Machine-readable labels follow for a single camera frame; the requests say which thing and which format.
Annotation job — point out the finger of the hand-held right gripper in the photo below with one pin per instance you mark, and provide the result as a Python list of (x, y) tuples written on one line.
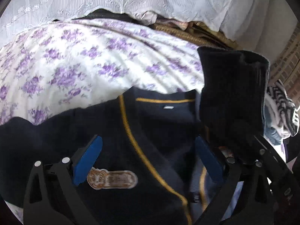
[(267, 150)]

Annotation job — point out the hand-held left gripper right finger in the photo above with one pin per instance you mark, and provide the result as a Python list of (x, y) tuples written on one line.
[(207, 155)]

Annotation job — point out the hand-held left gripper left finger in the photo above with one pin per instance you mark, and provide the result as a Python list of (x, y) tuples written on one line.
[(88, 155)]

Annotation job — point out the navy cardigan with yellow trim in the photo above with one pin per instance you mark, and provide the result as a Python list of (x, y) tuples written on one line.
[(159, 131)]

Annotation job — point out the grey-blue cloth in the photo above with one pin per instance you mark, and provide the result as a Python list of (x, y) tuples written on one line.
[(271, 132)]

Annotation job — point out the black and white striped cloth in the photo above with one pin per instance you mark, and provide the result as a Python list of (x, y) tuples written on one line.
[(284, 105)]

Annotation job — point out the brown checked cushion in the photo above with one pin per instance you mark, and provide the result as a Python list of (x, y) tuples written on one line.
[(287, 63)]

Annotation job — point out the purple floral bedsheet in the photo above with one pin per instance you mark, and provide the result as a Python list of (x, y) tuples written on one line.
[(82, 58)]

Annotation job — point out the brown woven mat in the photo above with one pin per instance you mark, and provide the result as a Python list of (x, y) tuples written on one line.
[(206, 34)]

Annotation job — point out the pale pink cloth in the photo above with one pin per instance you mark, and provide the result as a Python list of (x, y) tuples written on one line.
[(147, 16)]

